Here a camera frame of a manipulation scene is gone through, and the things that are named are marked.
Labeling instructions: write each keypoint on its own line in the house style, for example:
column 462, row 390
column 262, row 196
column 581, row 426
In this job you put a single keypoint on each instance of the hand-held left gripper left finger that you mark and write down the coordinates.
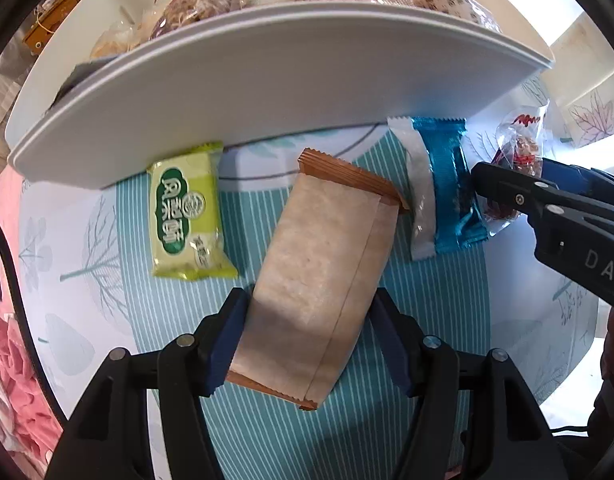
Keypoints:
column 222, row 347

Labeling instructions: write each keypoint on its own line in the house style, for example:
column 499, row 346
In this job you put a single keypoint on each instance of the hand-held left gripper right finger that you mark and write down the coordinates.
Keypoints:
column 393, row 352

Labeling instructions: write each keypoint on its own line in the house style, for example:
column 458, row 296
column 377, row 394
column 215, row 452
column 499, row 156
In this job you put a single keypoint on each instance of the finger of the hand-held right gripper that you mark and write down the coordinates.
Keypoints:
column 577, row 180
column 507, row 185

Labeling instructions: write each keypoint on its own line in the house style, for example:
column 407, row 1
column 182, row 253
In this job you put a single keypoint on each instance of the clear red print snack packet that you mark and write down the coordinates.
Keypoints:
column 519, row 145

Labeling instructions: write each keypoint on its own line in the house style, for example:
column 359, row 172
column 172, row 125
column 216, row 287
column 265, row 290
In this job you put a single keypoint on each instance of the beige packet with brown ends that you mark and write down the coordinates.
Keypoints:
column 322, row 270

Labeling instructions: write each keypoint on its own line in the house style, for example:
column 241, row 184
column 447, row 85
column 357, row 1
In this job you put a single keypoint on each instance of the white tray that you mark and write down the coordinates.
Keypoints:
column 287, row 90

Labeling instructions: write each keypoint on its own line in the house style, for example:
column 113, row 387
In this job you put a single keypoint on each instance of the clear packet yellow pastry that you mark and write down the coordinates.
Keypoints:
column 117, row 40

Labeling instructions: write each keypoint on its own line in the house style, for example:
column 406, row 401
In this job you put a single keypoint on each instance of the teal and white snack packet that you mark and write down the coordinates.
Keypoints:
column 447, row 195

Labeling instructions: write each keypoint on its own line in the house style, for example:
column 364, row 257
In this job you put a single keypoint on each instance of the green snack packet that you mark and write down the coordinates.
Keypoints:
column 187, row 215

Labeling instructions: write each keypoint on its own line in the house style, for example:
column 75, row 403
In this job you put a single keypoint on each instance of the pink blanket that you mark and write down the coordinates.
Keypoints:
column 12, row 360

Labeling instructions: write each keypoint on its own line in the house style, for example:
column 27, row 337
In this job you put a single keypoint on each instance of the dark grey packet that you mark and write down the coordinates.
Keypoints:
column 77, row 77

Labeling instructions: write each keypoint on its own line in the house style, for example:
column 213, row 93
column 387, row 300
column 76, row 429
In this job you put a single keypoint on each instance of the clear packet brown crumb cookie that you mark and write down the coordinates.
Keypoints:
column 197, row 7

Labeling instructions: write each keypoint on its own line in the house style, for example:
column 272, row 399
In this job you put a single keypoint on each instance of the wooden cabinet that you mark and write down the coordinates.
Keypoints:
column 62, row 20

